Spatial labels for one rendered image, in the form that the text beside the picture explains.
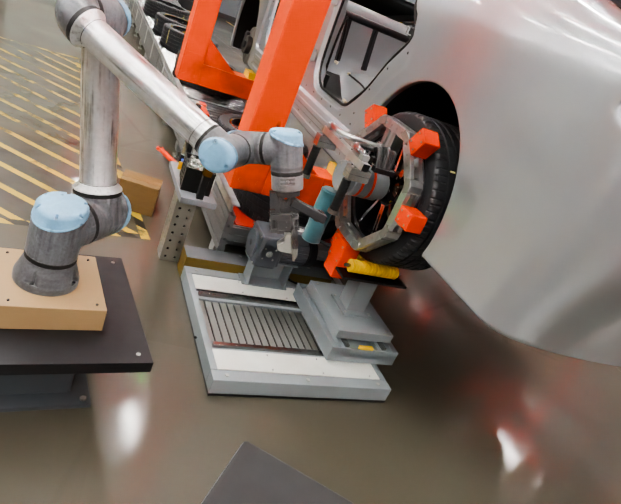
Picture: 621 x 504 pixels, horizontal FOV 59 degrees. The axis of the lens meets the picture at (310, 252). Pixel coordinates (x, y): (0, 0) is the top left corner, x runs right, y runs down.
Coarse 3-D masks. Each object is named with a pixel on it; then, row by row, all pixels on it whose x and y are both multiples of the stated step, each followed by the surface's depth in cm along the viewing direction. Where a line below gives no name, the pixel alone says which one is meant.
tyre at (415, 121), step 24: (408, 120) 226; (432, 120) 220; (456, 144) 215; (432, 168) 207; (456, 168) 210; (432, 192) 205; (432, 216) 207; (408, 240) 213; (384, 264) 231; (408, 264) 228
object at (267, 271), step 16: (256, 224) 264; (256, 240) 257; (272, 240) 256; (304, 240) 267; (256, 256) 259; (272, 256) 261; (288, 256) 266; (304, 256) 270; (256, 272) 283; (272, 272) 286; (288, 272) 280; (272, 288) 281
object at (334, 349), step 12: (300, 288) 274; (300, 300) 272; (312, 300) 272; (312, 312) 259; (312, 324) 257; (324, 324) 256; (324, 336) 246; (324, 348) 244; (336, 348) 239; (348, 348) 242; (360, 348) 245; (372, 348) 247; (384, 348) 251; (336, 360) 244; (348, 360) 246; (360, 360) 249; (372, 360) 251; (384, 360) 254
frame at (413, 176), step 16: (368, 128) 237; (384, 128) 234; (400, 128) 216; (352, 144) 247; (416, 160) 210; (416, 176) 209; (416, 192) 206; (336, 224) 248; (352, 224) 247; (352, 240) 233; (368, 240) 223; (384, 240) 220
